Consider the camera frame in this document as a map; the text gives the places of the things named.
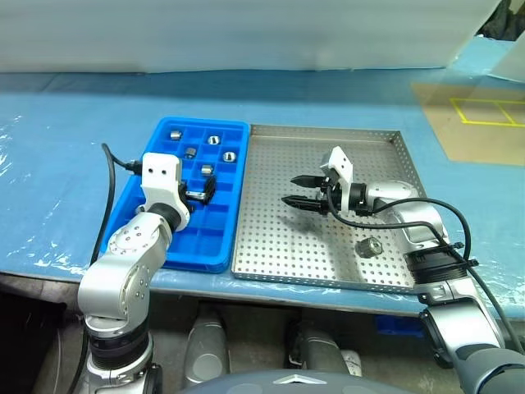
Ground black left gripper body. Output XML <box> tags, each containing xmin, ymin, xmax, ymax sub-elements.
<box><xmin>178</xmin><ymin>180</ymin><xmax>206</xmax><ymax>210</ymax></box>

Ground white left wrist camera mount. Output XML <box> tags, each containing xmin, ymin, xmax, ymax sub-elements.
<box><xmin>140</xmin><ymin>151</ymin><xmax>192</xmax><ymax>213</ymax></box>

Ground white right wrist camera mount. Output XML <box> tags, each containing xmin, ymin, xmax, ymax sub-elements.
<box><xmin>320</xmin><ymin>145</ymin><xmax>354</xmax><ymax>213</ymax></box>

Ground grey robot leg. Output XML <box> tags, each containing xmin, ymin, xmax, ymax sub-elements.
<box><xmin>286</xmin><ymin>322</ymin><xmax>349</xmax><ymax>374</ymax></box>
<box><xmin>183</xmin><ymin>314</ymin><xmax>229</xmax><ymax>385</ymax></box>

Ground grey robot torso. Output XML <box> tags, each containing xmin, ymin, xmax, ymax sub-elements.
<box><xmin>176</xmin><ymin>369</ymin><xmax>366</xmax><ymax>394</ymax></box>

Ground blue compartment tray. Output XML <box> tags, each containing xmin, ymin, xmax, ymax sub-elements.
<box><xmin>99</xmin><ymin>117</ymin><xmax>250</xmax><ymax>275</ymax></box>

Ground dark background equipment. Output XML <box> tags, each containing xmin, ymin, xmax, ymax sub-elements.
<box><xmin>477</xmin><ymin>0</ymin><xmax>525</xmax><ymax>42</ymax></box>

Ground brown mat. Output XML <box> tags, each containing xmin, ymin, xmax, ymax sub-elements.
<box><xmin>411</xmin><ymin>81</ymin><xmax>525</xmax><ymax>166</ymax></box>

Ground perforated metal tray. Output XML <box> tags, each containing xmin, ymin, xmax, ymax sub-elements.
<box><xmin>231</xmin><ymin>124</ymin><xmax>427</xmax><ymax>295</ymax></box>

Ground large white foam board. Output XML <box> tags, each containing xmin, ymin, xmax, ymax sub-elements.
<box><xmin>0</xmin><ymin>0</ymin><xmax>504</xmax><ymax>75</ymax></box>

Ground small blue bin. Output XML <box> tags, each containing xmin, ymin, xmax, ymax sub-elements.
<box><xmin>376</xmin><ymin>315</ymin><xmax>423</xmax><ymax>338</ymax></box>

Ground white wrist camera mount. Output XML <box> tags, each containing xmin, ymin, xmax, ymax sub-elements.
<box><xmin>140</xmin><ymin>151</ymin><xmax>192</xmax><ymax>213</ymax></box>
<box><xmin>320</xmin><ymin>145</ymin><xmax>354</xmax><ymax>213</ymax></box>

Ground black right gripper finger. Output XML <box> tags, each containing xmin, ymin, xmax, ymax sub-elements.
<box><xmin>281</xmin><ymin>195</ymin><xmax>323</xmax><ymax>213</ymax></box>
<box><xmin>290</xmin><ymin>174</ymin><xmax>325</xmax><ymax>189</ymax></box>

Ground grey left robot leg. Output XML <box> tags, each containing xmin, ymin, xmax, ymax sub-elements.
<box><xmin>183</xmin><ymin>314</ymin><xmax>229</xmax><ymax>385</ymax></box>

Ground small white panel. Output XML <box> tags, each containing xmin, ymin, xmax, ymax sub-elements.
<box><xmin>487</xmin><ymin>39</ymin><xmax>525</xmax><ymax>83</ymax></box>

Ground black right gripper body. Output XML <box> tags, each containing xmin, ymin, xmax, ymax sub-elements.
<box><xmin>316</xmin><ymin>174</ymin><xmax>341</xmax><ymax>217</ymax></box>

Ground grey right robot leg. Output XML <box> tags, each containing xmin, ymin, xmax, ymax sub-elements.
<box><xmin>286</xmin><ymin>322</ymin><xmax>349</xmax><ymax>374</ymax></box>

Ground white robot foot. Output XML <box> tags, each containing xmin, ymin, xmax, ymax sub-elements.
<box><xmin>340</xmin><ymin>348</ymin><xmax>364</xmax><ymax>377</ymax></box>

